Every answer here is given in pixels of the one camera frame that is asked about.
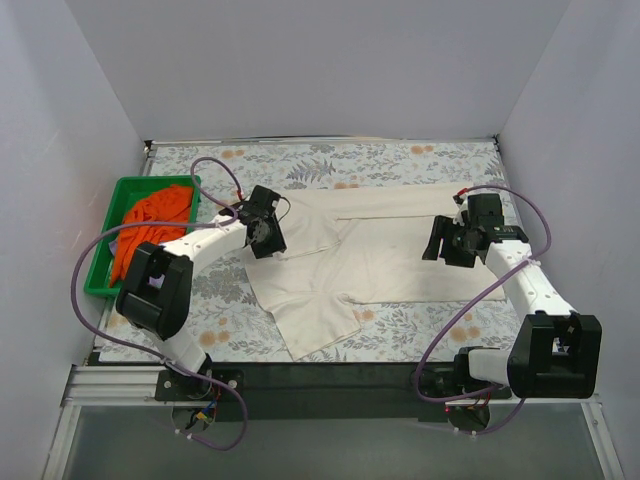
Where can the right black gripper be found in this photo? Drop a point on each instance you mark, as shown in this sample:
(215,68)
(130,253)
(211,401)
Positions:
(447,240)

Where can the green plastic tray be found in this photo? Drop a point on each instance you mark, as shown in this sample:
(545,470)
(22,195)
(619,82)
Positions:
(127,192)

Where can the aluminium frame rail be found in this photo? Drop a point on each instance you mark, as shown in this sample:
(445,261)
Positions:
(121,385)

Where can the cream white t shirt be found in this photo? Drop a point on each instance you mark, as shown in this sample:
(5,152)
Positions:
(356,246)

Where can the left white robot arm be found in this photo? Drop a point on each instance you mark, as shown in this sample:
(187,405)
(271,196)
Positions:
(156,293)

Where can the orange t shirt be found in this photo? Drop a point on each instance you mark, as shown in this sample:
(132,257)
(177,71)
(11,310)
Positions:
(172,204)

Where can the floral patterned table mat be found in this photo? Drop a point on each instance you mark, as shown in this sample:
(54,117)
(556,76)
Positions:
(225,317)

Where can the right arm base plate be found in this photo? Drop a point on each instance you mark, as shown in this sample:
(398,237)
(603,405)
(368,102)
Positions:
(440,380)

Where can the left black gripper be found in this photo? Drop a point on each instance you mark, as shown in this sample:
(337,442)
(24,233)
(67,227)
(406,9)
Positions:
(269,236)

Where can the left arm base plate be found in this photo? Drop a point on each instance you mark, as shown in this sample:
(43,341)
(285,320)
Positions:
(176,387)

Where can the purple t shirt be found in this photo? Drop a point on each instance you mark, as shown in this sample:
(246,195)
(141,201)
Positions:
(113,247)

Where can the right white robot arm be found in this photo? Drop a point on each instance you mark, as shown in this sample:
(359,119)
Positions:
(556,351)

